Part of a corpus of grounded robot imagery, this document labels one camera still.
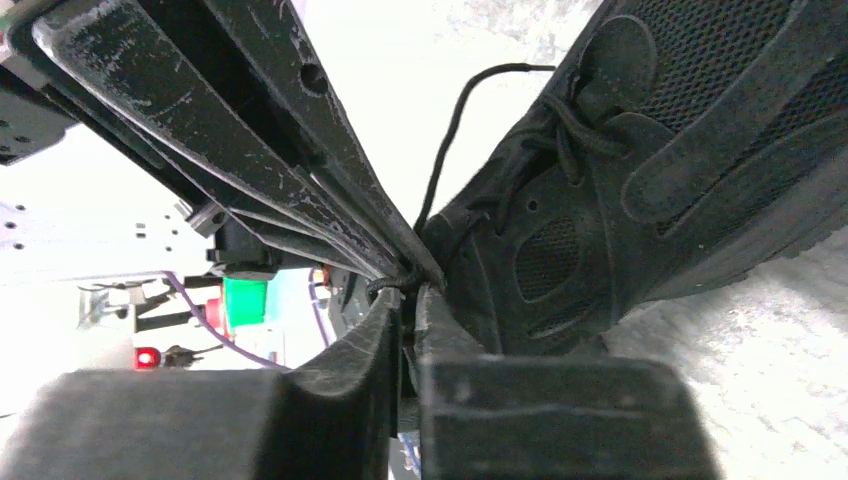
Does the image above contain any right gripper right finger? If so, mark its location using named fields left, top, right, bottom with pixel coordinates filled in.
left=415, top=285, right=719, bottom=479

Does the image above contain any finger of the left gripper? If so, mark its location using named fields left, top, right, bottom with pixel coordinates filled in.
left=206, top=1, right=445, bottom=288

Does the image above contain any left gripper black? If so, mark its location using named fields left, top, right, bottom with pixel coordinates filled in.
left=1, top=1, right=400, bottom=277

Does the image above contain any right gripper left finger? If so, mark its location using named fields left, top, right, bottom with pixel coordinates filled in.
left=1, top=289, right=401, bottom=479

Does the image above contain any black sneaker shoe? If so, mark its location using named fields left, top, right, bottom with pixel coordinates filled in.
left=422, top=1, right=847, bottom=355

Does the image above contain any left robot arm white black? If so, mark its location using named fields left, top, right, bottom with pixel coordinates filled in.
left=1, top=1, right=443, bottom=285

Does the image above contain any green bin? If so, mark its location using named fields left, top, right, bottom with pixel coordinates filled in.
left=222, top=278, right=268, bottom=330

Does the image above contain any red button device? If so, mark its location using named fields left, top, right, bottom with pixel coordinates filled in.
left=131, top=294, right=223, bottom=371

